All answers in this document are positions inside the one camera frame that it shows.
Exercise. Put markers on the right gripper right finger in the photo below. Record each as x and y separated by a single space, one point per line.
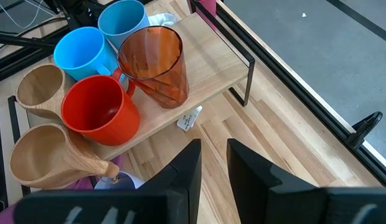
258 186

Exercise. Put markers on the white cloth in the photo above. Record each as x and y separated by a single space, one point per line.
163 19

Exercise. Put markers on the dull blue plastic cup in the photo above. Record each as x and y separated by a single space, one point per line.
124 18

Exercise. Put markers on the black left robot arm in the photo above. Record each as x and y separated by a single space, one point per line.
78 12

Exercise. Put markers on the lavender plastic cup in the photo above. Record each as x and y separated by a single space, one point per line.
124 183

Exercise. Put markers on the orange translucent tumbler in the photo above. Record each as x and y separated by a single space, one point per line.
155 68

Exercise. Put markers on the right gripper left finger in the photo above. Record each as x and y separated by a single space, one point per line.
183 174

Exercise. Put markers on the bright blue mug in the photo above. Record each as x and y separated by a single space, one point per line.
84 53

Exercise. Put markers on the red mug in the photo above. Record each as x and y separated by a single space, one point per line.
99 109

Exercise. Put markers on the black table frame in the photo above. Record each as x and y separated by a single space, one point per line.
305 90

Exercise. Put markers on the black table clamp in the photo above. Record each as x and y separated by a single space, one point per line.
364 129

